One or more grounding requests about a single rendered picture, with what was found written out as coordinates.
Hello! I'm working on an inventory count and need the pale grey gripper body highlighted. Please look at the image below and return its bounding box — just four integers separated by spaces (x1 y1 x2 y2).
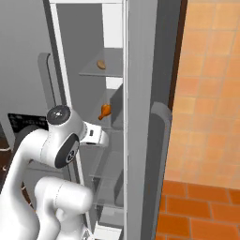
97 127 110 148

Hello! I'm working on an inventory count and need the tan sweet potato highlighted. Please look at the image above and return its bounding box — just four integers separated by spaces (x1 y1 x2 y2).
96 59 107 70

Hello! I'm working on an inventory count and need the glass fridge shelf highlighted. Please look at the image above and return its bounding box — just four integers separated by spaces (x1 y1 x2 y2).
78 47 125 79
90 88 125 131
89 151 125 183

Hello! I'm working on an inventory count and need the grey fridge door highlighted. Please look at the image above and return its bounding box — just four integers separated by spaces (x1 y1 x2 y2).
0 0 68 163
126 0 188 240

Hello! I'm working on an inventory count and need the grey fridge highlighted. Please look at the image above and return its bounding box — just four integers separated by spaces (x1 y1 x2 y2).
43 0 129 240

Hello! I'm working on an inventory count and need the dark brown cabinet side panel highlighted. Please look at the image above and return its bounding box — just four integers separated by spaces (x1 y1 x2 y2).
167 0 188 111

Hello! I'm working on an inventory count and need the grey fridge door handle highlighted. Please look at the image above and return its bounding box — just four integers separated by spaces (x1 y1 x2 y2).
37 52 59 111
149 101 173 240

